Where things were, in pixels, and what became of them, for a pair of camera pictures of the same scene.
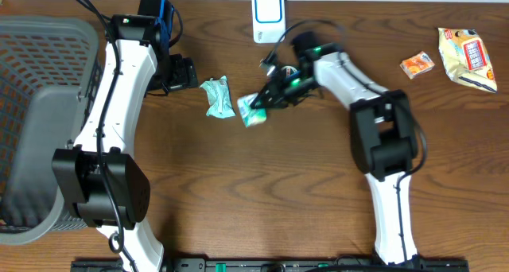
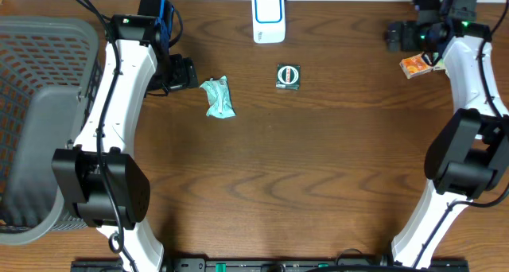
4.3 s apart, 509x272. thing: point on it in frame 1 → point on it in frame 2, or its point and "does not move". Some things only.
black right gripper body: (296, 84) → (414, 33)
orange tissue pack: (417, 64) does not move
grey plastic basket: (48, 68) does not move
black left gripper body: (177, 74) does not move
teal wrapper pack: (219, 98) does not move
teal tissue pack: (250, 115) → (440, 65)
